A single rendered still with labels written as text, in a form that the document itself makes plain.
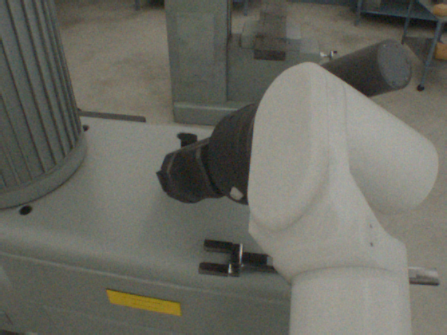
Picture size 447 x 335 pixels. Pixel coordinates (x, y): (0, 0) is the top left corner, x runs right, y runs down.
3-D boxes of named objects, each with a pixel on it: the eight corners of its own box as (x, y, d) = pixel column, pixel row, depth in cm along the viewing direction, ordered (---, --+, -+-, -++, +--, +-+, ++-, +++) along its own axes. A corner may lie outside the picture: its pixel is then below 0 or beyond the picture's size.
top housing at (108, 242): (342, 215, 69) (363, 139, 59) (345, 365, 50) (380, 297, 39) (80, 182, 76) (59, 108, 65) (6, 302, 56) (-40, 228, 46)
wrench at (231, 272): (432, 263, 42) (435, 258, 42) (440, 295, 39) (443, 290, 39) (204, 243, 45) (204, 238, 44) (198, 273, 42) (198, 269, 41)
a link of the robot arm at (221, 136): (178, 230, 43) (237, 242, 33) (143, 143, 42) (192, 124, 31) (271, 183, 49) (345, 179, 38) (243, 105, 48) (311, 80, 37)
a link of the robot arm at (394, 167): (317, 226, 37) (428, 234, 27) (214, 183, 32) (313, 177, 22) (345, 110, 39) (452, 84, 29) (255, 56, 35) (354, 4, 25)
